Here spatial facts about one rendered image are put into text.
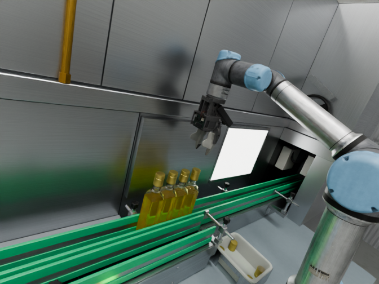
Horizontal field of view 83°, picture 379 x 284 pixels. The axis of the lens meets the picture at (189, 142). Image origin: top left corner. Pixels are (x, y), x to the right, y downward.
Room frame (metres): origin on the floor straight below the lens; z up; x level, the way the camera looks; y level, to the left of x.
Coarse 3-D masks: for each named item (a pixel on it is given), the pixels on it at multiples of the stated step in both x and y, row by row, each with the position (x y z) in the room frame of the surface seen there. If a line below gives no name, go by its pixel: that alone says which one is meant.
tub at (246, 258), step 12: (228, 240) 0.86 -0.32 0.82; (240, 240) 0.87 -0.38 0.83; (228, 252) 0.83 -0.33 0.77; (240, 252) 0.85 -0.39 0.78; (252, 252) 0.82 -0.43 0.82; (240, 264) 0.78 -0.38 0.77; (252, 264) 0.80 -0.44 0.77; (264, 264) 0.77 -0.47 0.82; (252, 276) 0.74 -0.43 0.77; (264, 276) 0.69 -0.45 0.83
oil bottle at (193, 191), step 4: (188, 184) 0.77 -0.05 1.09; (188, 188) 0.76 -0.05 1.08; (192, 188) 0.76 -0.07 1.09; (196, 188) 0.77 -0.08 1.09; (188, 192) 0.75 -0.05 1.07; (192, 192) 0.75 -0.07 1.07; (196, 192) 0.77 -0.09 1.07; (188, 196) 0.75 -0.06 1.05; (192, 196) 0.76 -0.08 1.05; (196, 196) 0.78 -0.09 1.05; (188, 200) 0.75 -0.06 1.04; (192, 200) 0.76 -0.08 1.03; (188, 204) 0.75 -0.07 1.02; (192, 204) 0.77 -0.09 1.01; (184, 208) 0.75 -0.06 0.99; (188, 208) 0.76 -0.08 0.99; (192, 208) 0.78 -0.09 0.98; (184, 212) 0.75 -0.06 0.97; (188, 212) 0.77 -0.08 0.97
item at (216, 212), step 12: (300, 180) 1.58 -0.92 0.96; (264, 192) 1.18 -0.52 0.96; (288, 192) 1.47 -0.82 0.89; (228, 204) 0.94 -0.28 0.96; (240, 204) 1.03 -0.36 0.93; (252, 204) 1.12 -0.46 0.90; (192, 216) 0.77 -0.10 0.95; (204, 216) 0.83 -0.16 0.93; (216, 216) 0.89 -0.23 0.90; (144, 228) 0.61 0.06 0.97; (156, 228) 0.64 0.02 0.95; (108, 240) 0.52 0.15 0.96; (120, 240) 0.54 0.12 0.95; (72, 252) 0.44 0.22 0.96; (24, 264) 0.38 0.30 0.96; (36, 264) 0.39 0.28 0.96; (0, 276) 0.34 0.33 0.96
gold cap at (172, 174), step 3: (171, 171) 0.70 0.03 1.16; (174, 171) 0.71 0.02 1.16; (168, 174) 0.70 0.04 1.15; (171, 174) 0.69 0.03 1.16; (174, 174) 0.69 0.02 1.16; (177, 174) 0.69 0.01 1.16; (168, 177) 0.69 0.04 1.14; (171, 177) 0.69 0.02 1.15; (174, 177) 0.69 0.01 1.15; (168, 180) 0.69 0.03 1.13; (171, 180) 0.69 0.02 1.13; (174, 180) 0.69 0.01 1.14; (168, 183) 0.69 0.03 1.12; (171, 183) 0.69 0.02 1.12; (174, 183) 0.69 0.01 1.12
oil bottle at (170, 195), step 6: (162, 192) 0.68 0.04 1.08; (168, 192) 0.68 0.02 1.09; (174, 192) 0.69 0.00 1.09; (168, 198) 0.67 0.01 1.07; (174, 198) 0.69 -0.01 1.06; (168, 204) 0.68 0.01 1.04; (162, 210) 0.67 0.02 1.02; (168, 210) 0.68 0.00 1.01; (162, 216) 0.67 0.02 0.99; (168, 216) 0.69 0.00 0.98; (162, 222) 0.68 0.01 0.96
